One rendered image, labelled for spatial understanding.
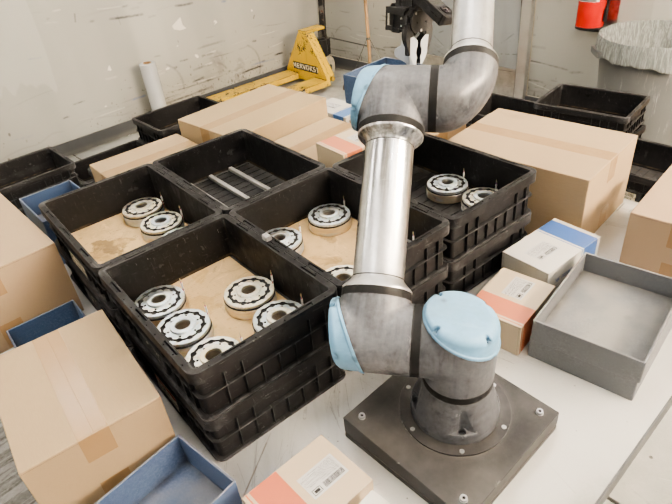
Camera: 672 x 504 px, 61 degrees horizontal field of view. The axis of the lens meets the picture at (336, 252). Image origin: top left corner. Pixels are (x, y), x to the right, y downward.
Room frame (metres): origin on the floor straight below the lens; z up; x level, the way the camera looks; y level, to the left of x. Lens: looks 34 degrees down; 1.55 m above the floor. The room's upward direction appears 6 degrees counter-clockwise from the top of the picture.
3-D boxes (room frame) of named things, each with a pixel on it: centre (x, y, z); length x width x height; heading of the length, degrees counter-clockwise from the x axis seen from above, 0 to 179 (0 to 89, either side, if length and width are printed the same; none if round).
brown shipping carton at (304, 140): (1.63, 0.02, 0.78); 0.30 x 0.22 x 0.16; 131
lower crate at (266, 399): (0.86, 0.24, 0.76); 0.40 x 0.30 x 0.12; 37
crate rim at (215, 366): (0.86, 0.24, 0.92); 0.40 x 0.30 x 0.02; 37
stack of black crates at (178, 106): (2.79, 0.70, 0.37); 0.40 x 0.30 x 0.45; 130
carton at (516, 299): (0.90, -0.35, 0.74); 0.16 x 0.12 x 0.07; 136
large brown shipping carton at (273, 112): (1.85, 0.23, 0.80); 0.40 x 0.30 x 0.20; 133
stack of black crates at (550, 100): (2.34, -1.18, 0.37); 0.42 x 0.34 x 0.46; 40
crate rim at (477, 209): (1.22, -0.24, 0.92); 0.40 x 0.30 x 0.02; 37
